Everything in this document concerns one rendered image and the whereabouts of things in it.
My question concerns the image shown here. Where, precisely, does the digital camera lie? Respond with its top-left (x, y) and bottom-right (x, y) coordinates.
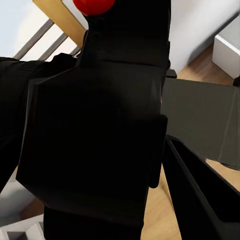
top-left (0, 0), bottom-right (171, 240)

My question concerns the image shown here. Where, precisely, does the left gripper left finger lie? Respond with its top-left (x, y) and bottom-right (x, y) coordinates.
top-left (0, 133), bottom-right (23, 193)

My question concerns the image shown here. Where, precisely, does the camera tripod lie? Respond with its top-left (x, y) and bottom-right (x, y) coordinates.
top-left (160, 69), bottom-right (240, 171)

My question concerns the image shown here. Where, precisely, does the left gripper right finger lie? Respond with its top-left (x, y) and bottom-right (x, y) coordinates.
top-left (162, 134), bottom-right (240, 240)

